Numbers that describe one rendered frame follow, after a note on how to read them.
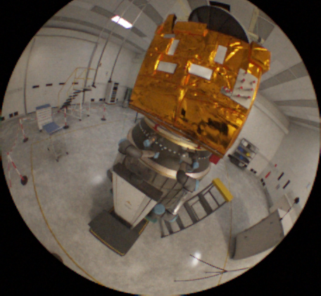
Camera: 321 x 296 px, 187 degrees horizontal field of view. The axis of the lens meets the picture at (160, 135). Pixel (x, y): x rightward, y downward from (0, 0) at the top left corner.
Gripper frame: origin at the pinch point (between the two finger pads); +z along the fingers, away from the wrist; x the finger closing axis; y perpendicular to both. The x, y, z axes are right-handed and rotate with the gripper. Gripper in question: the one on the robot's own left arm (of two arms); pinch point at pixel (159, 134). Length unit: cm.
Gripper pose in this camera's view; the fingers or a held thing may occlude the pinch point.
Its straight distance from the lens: 141.9
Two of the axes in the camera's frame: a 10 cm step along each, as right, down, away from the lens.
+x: -8.0, -4.9, 3.6
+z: 5.5, -3.6, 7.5
